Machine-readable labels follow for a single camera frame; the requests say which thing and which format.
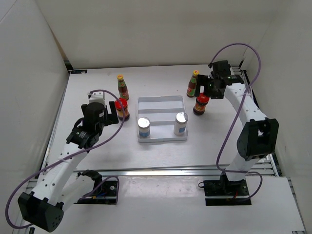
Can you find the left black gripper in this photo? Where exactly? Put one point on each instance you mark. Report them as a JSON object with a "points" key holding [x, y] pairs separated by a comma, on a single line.
{"points": [[111, 118]]}

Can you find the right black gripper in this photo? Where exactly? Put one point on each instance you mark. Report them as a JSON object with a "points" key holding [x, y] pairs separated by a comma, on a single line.
{"points": [[202, 81]]}

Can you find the yellow-cap sauce bottle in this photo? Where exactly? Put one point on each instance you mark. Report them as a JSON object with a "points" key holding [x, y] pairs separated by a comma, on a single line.
{"points": [[192, 84], [122, 87]]}

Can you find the red-lid sauce jar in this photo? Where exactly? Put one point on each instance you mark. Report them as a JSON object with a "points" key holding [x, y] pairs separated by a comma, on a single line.
{"points": [[200, 104], [121, 107]]}

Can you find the silver-cap salt shaker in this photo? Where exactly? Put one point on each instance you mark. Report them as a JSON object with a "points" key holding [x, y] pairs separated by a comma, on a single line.
{"points": [[143, 124], [181, 120]]}

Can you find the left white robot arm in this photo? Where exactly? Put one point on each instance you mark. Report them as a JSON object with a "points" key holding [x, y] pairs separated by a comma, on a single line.
{"points": [[45, 205]]}

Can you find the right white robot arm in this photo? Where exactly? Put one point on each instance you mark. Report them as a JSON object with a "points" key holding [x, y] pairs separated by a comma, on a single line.
{"points": [[259, 133]]}

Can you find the white divided tray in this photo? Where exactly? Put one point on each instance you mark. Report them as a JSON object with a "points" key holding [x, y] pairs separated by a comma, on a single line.
{"points": [[161, 111]]}

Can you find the left blue corner label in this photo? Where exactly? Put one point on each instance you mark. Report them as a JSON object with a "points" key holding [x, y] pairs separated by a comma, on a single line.
{"points": [[84, 71]]}

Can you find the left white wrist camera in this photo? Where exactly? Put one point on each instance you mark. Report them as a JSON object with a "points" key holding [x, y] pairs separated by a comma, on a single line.
{"points": [[98, 97]]}

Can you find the aluminium right side rail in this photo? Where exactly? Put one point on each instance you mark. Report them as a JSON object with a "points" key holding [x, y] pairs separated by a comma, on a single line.
{"points": [[236, 70]]}

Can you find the aluminium rail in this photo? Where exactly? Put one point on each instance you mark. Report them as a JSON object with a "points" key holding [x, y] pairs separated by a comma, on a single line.
{"points": [[236, 70], [265, 168]]}

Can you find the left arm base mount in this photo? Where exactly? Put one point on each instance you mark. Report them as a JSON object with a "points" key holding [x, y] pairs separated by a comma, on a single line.
{"points": [[106, 192]]}

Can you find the aluminium front rail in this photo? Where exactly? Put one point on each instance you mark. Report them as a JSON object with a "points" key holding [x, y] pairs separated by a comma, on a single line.
{"points": [[265, 168]]}

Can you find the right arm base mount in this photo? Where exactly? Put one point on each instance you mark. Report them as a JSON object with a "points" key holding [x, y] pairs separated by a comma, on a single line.
{"points": [[223, 192]]}

